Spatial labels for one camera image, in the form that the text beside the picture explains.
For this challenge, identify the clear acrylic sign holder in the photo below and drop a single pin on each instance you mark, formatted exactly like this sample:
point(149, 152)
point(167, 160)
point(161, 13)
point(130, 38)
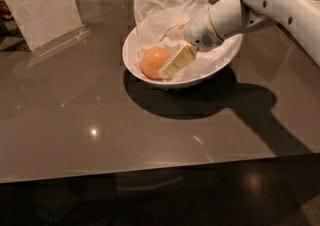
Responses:
point(47, 25)

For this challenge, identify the white paper napkin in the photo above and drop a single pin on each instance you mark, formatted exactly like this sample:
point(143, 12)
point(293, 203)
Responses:
point(154, 18)

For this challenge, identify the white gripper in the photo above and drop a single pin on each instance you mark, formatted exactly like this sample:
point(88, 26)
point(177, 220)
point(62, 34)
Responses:
point(199, 33)

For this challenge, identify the orange fruit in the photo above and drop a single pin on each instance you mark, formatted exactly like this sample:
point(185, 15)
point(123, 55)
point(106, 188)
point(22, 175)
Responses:
point(152, 61)

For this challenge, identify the white ceramic bowl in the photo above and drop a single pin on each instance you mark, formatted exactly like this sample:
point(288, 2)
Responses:
point(204, 66)

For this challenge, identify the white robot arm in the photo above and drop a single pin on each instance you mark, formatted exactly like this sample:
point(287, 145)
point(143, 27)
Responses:
point(301, 18)

